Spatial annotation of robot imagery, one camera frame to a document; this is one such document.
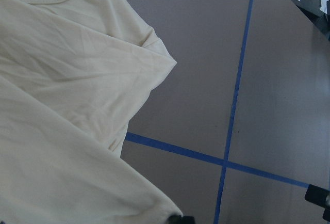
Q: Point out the black monitor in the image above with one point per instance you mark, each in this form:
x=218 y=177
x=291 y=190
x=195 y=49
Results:
x=320 y=197

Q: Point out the cream long-sleeve graphic shirt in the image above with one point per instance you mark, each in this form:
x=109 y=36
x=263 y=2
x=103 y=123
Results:
x=73 y=74

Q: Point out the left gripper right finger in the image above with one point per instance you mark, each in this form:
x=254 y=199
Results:
x=188 y=220

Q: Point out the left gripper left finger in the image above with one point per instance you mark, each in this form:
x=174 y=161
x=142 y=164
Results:
x=175 y=219

